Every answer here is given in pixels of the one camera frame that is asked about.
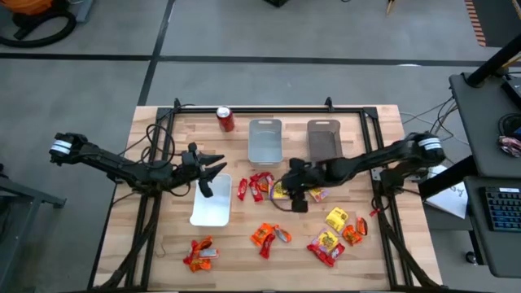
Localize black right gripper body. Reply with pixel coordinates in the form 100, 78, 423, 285
280, 157, 329, 198

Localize red soda can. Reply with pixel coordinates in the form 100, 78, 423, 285
216, 106, 236, 133

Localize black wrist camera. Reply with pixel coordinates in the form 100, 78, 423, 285
197, 178, 216, 199
290, 194, 309, 214

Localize orange shop vacuum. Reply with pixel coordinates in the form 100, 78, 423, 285
7, 0, 72, 41

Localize grey box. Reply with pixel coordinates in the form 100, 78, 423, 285
74, 0, 95, 24

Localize red white snack bag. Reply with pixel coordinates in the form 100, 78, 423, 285
273, 224, 293, 244

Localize black computer keyboard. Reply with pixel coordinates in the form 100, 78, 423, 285
483, 186, 521, 234

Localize black mat with striped edge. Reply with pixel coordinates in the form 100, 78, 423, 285
463, 0, 521, 48

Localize black arm base cables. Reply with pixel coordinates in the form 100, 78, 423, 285
139, 103, 197, 164

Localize black vacuum hose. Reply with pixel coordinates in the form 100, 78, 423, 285
0, 10, 78, 49

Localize candy wrapper pile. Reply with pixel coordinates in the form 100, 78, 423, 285
497, 135, 521, 159

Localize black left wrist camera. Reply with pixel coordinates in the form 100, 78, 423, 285
197, 178, 216, 199

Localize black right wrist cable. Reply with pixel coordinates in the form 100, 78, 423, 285
269, 181, 295, 212

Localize black diagonal post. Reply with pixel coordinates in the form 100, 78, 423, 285
465, 34, 521, 89

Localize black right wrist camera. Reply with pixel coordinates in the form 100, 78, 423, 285
290, 194, 309, 214

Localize dark grey desk top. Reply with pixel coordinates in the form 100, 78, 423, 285
462, 174, 521, 280
449, 72, 521, 180

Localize black aluminium table frame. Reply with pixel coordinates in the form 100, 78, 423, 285
87, 96, 443, 293

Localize smoky translucent plastic bin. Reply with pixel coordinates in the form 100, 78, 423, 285
306, 118, 344, 163

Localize yellow Sour Patch candy bag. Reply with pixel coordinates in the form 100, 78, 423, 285
308, 186, 331, 203
325, 206, 350, 234
316, 228, 340, 253
269, 181, 291, 201

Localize black desk device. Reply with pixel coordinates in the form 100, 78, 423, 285
501, 74, 521, 110

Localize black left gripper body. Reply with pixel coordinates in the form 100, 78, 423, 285
177, 142, 205, 186

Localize white plastic bin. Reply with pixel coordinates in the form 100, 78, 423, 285
189, 173, 234, 228

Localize coiled black cable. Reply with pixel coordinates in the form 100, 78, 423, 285
497, 112, 521, 138

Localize black desk leg bar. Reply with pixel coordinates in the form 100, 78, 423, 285
418, 156, 477, 200

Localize light grey plastic bin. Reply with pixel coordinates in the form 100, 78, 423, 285
247, 118, 284, 168

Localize grey metal cart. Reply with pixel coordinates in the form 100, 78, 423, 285
0, 161, 68, 293

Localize white paper sheet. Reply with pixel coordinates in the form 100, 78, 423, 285
424, 164, 470, 220

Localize floor cables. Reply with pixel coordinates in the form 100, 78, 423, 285
401, 95, 470, 147

